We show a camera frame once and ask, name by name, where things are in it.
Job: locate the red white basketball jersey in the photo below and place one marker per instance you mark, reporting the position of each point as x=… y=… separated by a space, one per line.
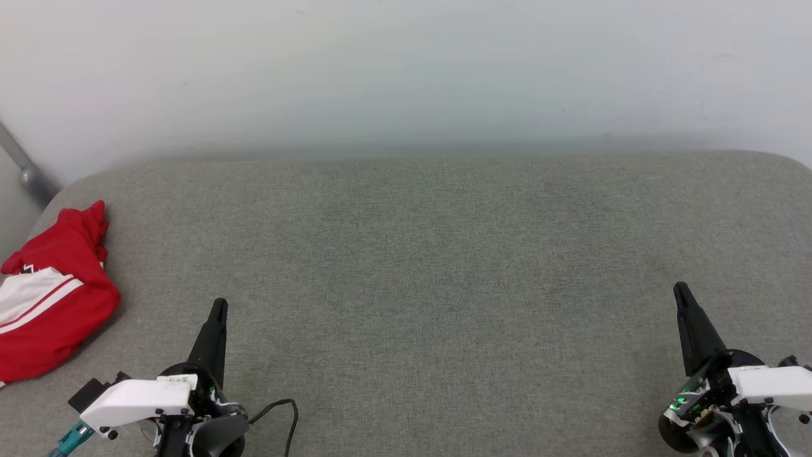
x=57 y=317

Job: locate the grey metal wall strip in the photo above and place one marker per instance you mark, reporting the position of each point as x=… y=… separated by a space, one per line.
x=28 y=174

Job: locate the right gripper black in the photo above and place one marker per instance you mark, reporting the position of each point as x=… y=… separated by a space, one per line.
x=698 y=406

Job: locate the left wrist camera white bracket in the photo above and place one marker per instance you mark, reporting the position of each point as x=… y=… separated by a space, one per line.
x=133 y=400

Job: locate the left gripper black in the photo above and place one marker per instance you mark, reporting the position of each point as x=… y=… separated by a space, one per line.
x=216 y=431

